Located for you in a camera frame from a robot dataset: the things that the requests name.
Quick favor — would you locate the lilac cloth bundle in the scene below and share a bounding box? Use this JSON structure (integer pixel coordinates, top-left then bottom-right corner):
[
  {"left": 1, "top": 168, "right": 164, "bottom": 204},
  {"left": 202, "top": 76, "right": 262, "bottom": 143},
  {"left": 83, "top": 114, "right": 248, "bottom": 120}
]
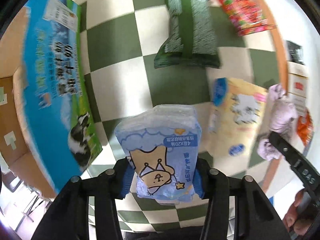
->
[{"left": 257, "top": 83, "right": 298, "bottom": 161}]

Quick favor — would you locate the blue bear tissue pack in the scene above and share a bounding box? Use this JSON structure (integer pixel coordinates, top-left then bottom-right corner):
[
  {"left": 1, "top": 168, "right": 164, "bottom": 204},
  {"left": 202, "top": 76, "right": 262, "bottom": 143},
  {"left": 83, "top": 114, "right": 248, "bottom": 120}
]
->
[{"left": 114, "top": 105, "right": 201, "bottom": 205}]

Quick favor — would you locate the person's right hand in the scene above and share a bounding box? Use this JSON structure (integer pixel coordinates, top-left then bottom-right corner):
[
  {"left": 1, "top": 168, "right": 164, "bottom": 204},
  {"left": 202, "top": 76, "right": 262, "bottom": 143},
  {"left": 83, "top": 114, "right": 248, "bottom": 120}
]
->
[{"left": 283, "top": 189, "right": 313, "bottom": 236}]

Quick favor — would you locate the orange snack packet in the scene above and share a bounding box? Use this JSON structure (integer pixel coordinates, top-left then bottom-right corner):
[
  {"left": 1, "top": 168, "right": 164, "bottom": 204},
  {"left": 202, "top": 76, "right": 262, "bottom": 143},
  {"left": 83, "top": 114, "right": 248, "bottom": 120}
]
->
[{"left": 297, "top": 109, "right": 313, "bottom": 146}]

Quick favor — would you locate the cardboard box with blue print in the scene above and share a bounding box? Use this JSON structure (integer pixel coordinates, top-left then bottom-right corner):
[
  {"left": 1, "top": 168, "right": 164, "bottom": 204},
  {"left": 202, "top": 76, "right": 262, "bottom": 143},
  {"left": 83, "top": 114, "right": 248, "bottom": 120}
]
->
[{"left": 1, "top": 0, "right": 102, "bottom": 198}]

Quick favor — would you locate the white red cigarette box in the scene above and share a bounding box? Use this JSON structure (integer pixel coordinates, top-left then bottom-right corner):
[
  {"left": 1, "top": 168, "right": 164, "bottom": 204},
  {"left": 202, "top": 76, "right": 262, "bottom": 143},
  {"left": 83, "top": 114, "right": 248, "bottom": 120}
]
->
[{"left": 287, "top": 61, "right": 308, "bottom": 116}]

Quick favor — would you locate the yellow cartoon tissue pack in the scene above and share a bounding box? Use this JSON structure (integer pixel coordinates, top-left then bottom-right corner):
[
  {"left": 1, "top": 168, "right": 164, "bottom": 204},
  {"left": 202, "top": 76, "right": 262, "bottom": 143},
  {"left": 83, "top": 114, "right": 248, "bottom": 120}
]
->
[{"left": 207, "top": 77, "right": 268, "bottom": 159}]

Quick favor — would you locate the black snack packet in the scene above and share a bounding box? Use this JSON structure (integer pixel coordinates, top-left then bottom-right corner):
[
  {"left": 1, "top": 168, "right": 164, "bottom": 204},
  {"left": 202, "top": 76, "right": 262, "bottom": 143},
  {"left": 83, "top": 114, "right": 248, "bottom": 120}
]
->
[{"left": 286, "top": 41, "right": 304, "bottom": 64}]

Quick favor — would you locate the green tissue pack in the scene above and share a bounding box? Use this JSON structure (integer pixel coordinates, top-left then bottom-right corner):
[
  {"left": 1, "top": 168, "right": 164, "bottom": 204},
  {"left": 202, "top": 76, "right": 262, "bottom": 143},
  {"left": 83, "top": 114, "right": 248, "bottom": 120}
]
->
[{"left": 153, "top": 0, "right": 221, "bottom": 69}]

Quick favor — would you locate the red snack bag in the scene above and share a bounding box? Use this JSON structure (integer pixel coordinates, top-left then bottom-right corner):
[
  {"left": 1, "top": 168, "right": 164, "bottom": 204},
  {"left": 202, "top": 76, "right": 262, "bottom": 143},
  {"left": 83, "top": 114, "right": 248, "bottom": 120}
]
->
[{"left": 218, "top": 0, "right": 276, "bottom": 36}]

